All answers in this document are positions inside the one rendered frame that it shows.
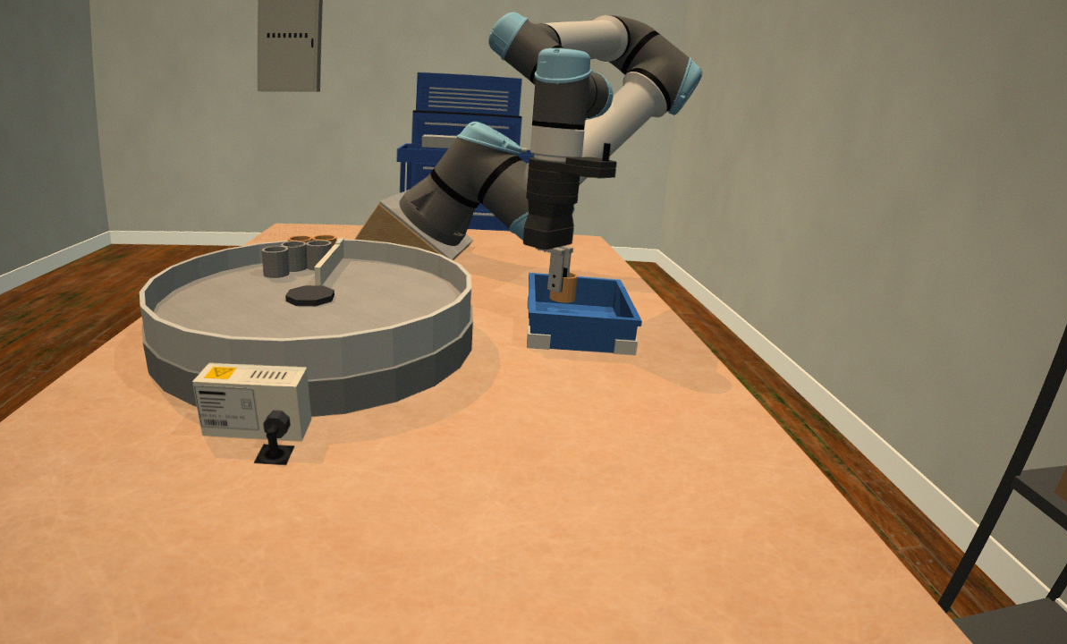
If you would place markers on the grey round turning table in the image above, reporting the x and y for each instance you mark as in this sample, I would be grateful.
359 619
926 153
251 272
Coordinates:
245 368

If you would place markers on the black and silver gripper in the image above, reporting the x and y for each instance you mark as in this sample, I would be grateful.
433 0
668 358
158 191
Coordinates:
552 191

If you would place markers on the blue open crate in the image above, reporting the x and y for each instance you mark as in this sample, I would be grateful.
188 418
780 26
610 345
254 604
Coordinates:
584 324

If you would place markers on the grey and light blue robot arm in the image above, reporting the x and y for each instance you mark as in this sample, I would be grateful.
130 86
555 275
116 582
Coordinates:
483 165

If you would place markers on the grey metal bushing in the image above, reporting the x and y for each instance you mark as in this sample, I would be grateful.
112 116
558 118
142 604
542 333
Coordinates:
276 262
316 253
297 255

